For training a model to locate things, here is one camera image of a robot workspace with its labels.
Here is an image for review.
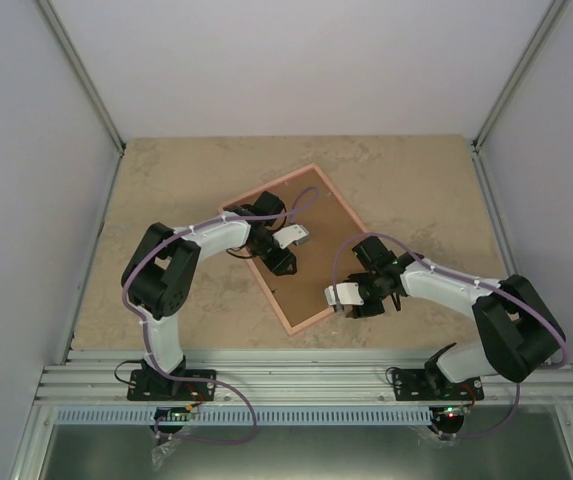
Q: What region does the pink picture frame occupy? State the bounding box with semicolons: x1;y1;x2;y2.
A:
221;162;370;338

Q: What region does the brown cardboard backing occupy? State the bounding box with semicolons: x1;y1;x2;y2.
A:
228;169;363;330

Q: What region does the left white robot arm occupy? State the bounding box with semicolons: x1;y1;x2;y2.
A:
121;192;309;401

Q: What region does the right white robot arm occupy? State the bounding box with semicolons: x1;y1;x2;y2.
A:
325;234;567;400

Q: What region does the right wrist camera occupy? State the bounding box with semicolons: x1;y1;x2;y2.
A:
324;282;364;311

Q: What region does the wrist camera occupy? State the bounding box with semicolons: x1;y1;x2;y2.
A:
324;282;364;311
273;224;310;249

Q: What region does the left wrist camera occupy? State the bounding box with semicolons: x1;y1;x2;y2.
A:
273;224;310;249

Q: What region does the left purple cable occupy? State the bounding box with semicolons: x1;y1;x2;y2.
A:
121;186;322;444

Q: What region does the purple cable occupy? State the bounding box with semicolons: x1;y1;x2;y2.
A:
121;186;322;444
332;232;570;442

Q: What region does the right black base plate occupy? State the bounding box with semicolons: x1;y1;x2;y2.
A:
385;367;485;402

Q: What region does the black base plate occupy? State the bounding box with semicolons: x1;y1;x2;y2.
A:
385;367;485;402
126;369;217;403

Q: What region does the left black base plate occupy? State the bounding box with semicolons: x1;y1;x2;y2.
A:
126;369;217;403

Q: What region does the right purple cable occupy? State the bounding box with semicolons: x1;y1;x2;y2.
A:
332;232;570;442

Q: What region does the aluminium rail base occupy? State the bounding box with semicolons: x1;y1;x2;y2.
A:
34;349;573;406

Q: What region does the left corner aluminium post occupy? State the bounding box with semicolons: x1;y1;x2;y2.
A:
34;0;127;154

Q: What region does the corner aluminium post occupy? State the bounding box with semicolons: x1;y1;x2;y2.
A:
34;0;127;154
470;0;570;151

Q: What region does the right corner aluminium post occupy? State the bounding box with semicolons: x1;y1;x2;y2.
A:
470;0;570;151

